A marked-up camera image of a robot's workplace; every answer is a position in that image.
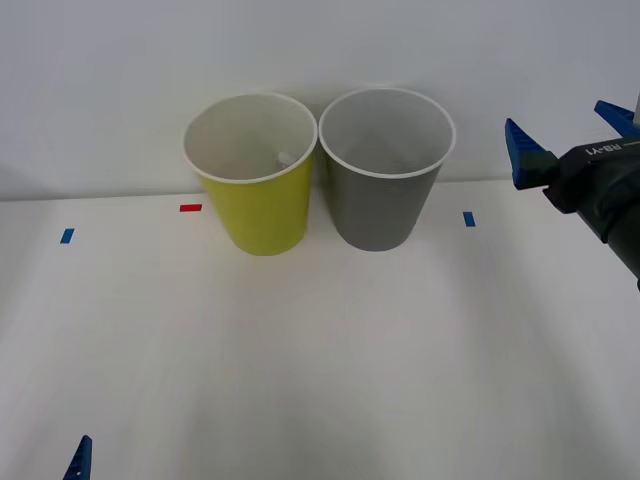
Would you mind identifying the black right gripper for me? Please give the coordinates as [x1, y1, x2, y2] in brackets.
[504, 99, 640, 241]

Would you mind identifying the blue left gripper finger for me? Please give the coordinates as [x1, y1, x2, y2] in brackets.
[62, 434, 94, 480]

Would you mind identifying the grey plastic waste bin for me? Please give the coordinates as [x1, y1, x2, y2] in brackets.
[318, 88, 456, 252]

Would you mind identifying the yellow-green plastic waste bin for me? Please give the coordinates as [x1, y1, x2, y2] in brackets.
[181, 92, 320, 257]

